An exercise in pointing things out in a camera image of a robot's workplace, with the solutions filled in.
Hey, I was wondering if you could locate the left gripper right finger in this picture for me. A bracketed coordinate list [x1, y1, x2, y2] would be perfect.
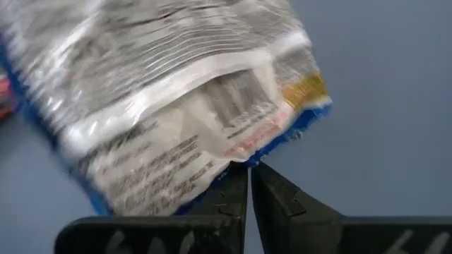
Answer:
[250, 160, 346, 254]

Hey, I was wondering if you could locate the blue-grey table mat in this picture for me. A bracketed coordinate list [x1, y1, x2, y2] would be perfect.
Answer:
[0, 0, 452, 254]

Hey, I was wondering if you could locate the blue Maruchan ramen pack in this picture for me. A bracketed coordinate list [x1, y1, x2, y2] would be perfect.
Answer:
[0, 0, 333, 217]

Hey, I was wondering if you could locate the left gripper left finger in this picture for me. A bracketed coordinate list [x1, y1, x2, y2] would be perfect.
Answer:
[192, 163, 249, 254]

